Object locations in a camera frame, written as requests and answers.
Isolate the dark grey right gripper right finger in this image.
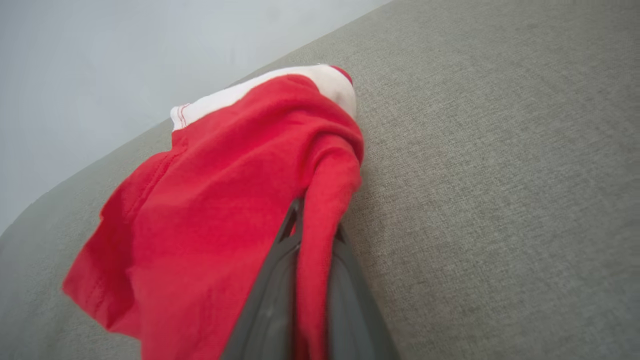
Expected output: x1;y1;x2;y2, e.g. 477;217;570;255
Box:
327;225;401;360

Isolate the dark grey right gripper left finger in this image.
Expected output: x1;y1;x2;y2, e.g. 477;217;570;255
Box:
220;197;306;360

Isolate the red white basketball jersey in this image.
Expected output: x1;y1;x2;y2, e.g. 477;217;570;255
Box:
61;64;365;360

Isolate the grey fabric sofa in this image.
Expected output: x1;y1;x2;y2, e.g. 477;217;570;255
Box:
0;0;640;360

